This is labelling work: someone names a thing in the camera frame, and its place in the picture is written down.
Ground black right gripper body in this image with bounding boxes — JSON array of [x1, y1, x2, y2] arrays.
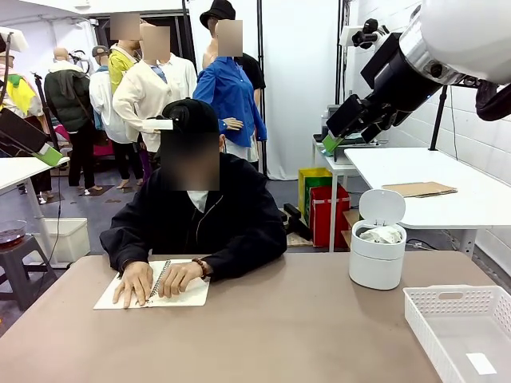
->
[[360, 33, 443, 116]]

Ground white spiral notebook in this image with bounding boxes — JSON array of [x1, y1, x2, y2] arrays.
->
[[93, 259, 211, 310]]

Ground person's left forearm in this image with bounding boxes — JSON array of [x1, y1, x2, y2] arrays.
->
[[203, 235, 288, 282]]

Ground person's right forearm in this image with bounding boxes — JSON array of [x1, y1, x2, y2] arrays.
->
[[99, 227, 155, 274]]

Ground person's right hand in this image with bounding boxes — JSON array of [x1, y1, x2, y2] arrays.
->
[[113, 261, 155, 310]]

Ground person's left hand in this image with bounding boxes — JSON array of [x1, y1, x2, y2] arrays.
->
[[158, 261, 204, 299]]

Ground white power strip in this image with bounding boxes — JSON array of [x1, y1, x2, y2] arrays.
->
[[0, 156, 71, 268]]

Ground mannequin in yellow green clothes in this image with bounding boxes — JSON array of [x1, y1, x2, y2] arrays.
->
[[0, 30, 43, 119]]

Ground small white side table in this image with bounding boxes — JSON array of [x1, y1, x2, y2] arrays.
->
[[312, 135, 360, 253]]

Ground white clamp device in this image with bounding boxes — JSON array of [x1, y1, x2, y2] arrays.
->
[[339, 18, 390, 49]]

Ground black stand pole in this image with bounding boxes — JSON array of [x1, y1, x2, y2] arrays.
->
[[428, 85, 449, 152]]

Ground large white table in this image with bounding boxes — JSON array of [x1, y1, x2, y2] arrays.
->
[[343, 147, 511, 256]]

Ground yellow green shopping bag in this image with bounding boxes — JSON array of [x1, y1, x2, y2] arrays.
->
[[298, 167, 333, 227]]

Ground flat brown cardboard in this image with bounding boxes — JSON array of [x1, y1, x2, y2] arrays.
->
[[382, 181, 458, 199]]

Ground glass bowl with red liquid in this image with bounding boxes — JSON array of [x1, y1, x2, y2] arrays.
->
[[0, 219, 28, 245]]

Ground red shopping bag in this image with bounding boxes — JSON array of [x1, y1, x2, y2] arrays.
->
[[310, 184, 351, 249]]

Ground mannequin in black shirt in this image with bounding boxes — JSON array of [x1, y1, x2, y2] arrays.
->
[[238, 53, 267, 107]]

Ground black floor equipment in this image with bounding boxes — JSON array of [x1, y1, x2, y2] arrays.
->
[[279, 203, 313, 241]]

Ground white storage box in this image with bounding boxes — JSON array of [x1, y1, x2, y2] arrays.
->
[[34, 217, 91, 264]]

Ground mannequin in blue shirt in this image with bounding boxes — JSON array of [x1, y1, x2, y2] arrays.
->
[[192, 19, 267, 175]]

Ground grey plastic stool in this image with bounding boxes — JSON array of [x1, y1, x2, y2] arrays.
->
[[0, 235, 57, 312]]

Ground mannequin in cream shirt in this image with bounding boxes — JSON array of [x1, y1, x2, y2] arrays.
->
[[113, 26, 199, 180]]

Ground white lidded trash bin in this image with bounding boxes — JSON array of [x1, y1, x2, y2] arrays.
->
[[349, 188, 407, 290]]

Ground black cap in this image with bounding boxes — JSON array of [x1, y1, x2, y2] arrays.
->
[[161, 97, 220, 136]]

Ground person in black jacket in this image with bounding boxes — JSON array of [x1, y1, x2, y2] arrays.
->
[[99, 131, 288, 282]]

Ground black bucket hat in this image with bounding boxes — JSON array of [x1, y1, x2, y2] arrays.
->
[[199, 0, 236, 30]]

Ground white perforated plastic basket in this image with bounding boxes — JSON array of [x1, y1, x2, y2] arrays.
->
[[402, 284, 511, 383]]

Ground white paper label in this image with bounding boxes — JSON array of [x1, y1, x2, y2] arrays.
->
[[465, 352, 498, 376]]

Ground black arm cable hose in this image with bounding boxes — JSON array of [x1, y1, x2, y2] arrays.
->
[[474, 79, 511, 121]]

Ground brown bead bracelet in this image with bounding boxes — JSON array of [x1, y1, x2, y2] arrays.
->
[[191, 258, 213, 280]]

